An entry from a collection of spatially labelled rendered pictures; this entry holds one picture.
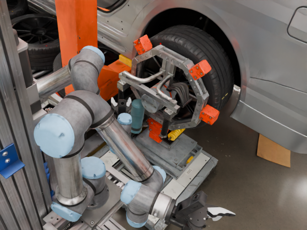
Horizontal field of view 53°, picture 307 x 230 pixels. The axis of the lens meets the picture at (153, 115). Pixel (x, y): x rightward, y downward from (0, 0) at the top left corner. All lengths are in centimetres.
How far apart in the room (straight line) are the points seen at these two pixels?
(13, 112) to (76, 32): 85
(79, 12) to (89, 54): 41
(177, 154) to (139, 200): 146
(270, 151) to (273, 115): 115
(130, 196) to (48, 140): 30
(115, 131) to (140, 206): 25
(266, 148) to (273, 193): 47
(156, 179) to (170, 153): 129
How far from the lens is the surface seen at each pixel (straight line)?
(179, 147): 245
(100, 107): 96
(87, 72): 129
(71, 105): 91
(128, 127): 156
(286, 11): 164
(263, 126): 197
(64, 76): 145
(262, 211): 262
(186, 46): 178
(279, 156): 303
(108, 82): 222
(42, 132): 89
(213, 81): 178
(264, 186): 276
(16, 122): 104
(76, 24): 174
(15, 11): 351
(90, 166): 127
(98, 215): 142
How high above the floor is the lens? 209
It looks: 45 degrees down
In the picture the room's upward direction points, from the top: 10 degrees clockwise
